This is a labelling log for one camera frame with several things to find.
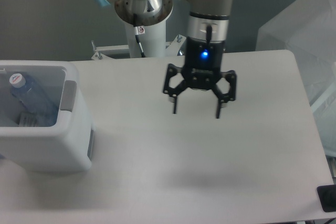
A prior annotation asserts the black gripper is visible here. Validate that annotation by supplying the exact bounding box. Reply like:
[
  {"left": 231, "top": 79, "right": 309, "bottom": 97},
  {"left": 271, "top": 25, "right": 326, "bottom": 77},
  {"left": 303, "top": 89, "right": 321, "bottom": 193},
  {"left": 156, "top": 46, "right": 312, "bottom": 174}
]
[{"left": 162, "top": 37, "right": 237, "bottom": 119}]

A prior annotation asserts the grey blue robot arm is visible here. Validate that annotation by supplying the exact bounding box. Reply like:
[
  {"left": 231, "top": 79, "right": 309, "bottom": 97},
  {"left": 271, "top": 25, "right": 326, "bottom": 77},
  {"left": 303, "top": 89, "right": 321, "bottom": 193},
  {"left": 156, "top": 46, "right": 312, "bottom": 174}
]
[{"left": 98, "top": 0, "right": 237, "bottom": 112}]

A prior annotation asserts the crushed clear plastic bottle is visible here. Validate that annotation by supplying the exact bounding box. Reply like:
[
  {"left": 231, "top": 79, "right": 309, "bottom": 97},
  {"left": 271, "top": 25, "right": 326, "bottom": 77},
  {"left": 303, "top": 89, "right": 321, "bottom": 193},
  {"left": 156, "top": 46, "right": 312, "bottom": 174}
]
[{"left": 9, "top": 73, "right": 58, "bottom": 127}]

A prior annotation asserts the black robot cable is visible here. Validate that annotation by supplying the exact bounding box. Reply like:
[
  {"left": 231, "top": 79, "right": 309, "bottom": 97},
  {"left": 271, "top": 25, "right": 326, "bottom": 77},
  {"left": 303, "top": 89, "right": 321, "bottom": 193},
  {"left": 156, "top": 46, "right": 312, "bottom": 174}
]
[{"left": 133, "top": 13, "right": 146, "bottom": 58}]

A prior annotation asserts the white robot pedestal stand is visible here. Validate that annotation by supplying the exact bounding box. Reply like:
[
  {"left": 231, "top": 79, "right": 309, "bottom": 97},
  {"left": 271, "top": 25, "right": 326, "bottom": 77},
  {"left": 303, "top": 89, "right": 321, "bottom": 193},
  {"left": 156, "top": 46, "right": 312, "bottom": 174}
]
[{"left": 90, "top": 16, "right": 188, "bottom": 61}]

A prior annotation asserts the white trash can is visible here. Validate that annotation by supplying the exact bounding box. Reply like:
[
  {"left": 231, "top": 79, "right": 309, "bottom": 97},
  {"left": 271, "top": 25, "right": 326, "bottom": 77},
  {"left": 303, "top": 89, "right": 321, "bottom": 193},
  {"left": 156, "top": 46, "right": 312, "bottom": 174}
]
[{"left": 1, "top": 60, "right": 95, "bottom": 172}]

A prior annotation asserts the black device at table corner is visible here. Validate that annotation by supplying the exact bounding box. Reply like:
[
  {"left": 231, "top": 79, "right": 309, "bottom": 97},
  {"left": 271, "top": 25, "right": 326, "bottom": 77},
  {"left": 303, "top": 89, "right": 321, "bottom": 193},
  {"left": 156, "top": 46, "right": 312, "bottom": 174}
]
[{"left": 317, "top": 185, "right": 335, "bottom": 212}]

